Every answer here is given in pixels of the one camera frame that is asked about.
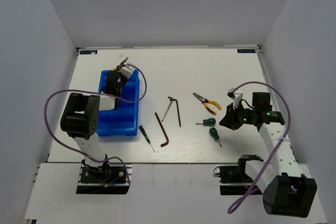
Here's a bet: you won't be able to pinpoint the green stubby screwdriver orange cap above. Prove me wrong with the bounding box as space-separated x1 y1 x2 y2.
209 127 222 147

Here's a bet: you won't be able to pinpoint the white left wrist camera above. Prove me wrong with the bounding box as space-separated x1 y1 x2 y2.
119 62 135 78

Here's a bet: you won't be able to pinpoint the blue logo sticker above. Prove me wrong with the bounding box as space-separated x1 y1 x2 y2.
237 49 256 54
79 50 98 55

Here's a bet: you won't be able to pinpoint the large brown hex key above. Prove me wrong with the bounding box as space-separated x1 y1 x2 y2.
154 112 169 147

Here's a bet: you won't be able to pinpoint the thin brown hex key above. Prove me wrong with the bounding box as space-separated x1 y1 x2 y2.
161 97 174 122

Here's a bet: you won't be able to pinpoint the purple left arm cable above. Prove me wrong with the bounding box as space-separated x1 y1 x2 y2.
43 63 148 183

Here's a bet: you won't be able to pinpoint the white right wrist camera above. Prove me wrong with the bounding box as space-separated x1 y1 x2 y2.
227 88 243 109

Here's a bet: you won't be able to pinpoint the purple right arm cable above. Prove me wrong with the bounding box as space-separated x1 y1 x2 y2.
227 81 291 214

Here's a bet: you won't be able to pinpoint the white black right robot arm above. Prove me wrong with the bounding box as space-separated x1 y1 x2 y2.
218 89 317 218

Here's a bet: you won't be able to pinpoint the blue plastic compartment tray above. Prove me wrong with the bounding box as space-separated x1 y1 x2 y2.
96 70 140 136

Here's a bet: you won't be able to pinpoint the long brown ball-end hex key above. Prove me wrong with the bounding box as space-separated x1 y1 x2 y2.
168 97 182 127

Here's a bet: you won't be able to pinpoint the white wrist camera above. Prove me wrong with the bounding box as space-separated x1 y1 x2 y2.
227 88 243 109
119 62 135 78

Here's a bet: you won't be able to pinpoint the blue logo sticker right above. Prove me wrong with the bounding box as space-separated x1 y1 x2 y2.
237 49 256 54

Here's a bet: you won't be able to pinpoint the black green precision screwdriver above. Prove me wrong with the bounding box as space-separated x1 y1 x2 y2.
139 125 155 153

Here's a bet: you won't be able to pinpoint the yellow bent-nose pliers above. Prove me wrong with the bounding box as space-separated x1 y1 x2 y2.
112 57 128 71

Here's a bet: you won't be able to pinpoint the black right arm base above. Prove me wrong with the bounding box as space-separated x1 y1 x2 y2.
213 155 264 196

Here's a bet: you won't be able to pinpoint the yellow black long-nose pliers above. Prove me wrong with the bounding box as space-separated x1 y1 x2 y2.
193 93 222 115

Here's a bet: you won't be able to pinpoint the blue logo sticker left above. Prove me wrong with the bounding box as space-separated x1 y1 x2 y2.
79 50 98 55

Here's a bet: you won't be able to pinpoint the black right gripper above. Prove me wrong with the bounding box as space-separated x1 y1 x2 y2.
219 101 257 130

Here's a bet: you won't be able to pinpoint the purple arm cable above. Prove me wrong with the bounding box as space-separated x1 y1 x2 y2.
43 63 148 183
227 81 291 214

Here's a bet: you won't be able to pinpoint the green stubby flathead screwdriver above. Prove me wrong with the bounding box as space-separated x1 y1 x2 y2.
195 118 216 126

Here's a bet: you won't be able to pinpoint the metal table edge rail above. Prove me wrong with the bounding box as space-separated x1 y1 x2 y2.
257 45 300 164

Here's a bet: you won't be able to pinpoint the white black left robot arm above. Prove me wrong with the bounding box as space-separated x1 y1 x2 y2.
60 71 128 182

